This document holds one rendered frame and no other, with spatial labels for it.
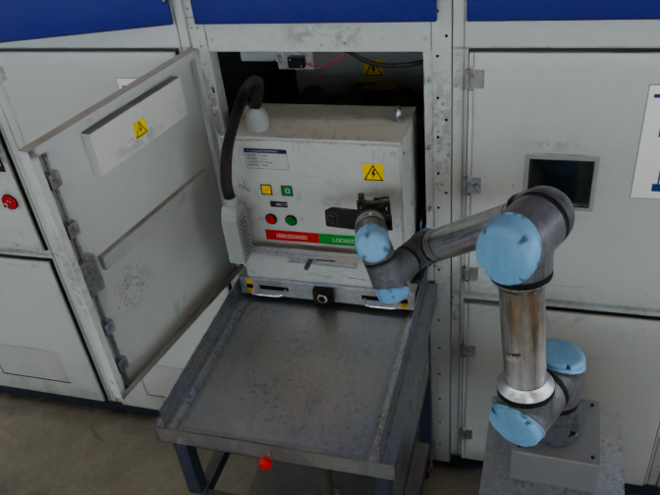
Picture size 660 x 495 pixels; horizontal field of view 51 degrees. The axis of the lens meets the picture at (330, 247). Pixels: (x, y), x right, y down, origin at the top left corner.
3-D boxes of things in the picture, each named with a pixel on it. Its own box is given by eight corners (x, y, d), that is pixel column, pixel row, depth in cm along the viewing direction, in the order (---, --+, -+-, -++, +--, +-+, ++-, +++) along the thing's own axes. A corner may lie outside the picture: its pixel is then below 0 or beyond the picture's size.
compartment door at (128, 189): (104, 394, 188) (5, 148, 145) (229, 261, 233) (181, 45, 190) (124, 400, 185) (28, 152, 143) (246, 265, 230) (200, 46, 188)
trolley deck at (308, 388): (396, 480, 162) (395, 465, 159) (158, 440, 179) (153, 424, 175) (437, 298, 215) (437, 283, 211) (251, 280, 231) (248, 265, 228)
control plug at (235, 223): (246, 264, 194) (235, 211, 184) (229, 263, 195) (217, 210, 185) (255, 248, 200) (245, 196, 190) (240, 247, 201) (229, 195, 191)
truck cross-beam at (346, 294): (414, 310, 199) (414, 294, 196) (242, 292, 214) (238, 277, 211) (417, 300, 203) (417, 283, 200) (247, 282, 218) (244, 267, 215)
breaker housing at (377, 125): (408, 295, 198) (402, 142, 171) (247, 279, 212) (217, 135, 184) (434, 202, 238) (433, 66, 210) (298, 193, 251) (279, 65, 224)
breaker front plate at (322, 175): (405, 297, 198) (399, 146, 171) (247, 281, 211) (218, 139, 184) (406, 294, 199) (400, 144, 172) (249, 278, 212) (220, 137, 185)
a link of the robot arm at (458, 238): (577, 159, 132) (410, 223, 171) (550, 184, 125) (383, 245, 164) (606, 211, 133) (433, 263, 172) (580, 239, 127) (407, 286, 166)
